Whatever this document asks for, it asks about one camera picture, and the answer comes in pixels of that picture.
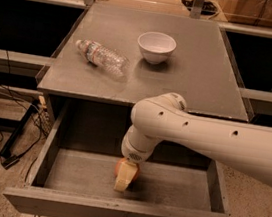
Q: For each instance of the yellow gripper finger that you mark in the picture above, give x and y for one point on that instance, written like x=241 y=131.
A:
x=121 y=185

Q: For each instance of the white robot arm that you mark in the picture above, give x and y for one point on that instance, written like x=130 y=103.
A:
x=244 y=147

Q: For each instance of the grey cabinet counter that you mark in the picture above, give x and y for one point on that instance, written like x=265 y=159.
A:
x=201 y=69

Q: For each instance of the grey open drawer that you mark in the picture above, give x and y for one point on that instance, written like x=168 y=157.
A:
x=74 y=174

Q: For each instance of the orange fruit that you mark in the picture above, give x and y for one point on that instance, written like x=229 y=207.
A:
x=126 y=170

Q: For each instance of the white ceramic bowl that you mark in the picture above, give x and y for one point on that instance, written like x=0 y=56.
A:
x=156 y=47

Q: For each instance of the clear plastic water bottle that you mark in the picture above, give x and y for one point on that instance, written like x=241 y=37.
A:
x=105 y=58

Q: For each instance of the black table leg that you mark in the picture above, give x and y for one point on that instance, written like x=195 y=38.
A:
x=8 y=159

